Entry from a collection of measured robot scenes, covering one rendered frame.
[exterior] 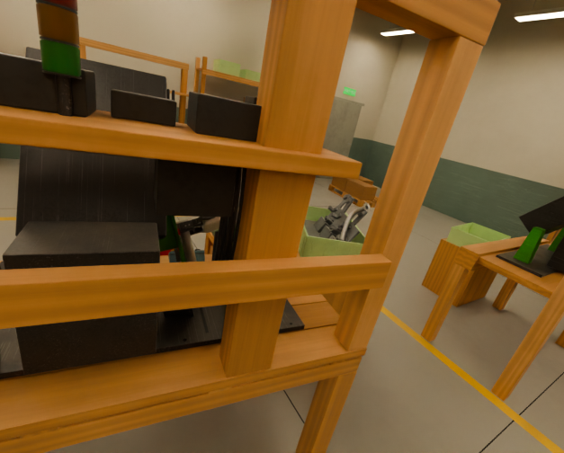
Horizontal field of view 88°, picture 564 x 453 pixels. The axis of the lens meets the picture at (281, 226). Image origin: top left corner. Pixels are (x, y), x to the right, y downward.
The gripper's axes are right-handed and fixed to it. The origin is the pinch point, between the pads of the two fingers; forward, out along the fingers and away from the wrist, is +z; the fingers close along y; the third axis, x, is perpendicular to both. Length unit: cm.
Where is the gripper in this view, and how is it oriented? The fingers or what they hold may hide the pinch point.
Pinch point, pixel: (186, 229)
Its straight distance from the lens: 103.7
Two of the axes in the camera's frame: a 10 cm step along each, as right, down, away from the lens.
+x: 3.8, 9.0, -2.3
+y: 2.3, -3.3, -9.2
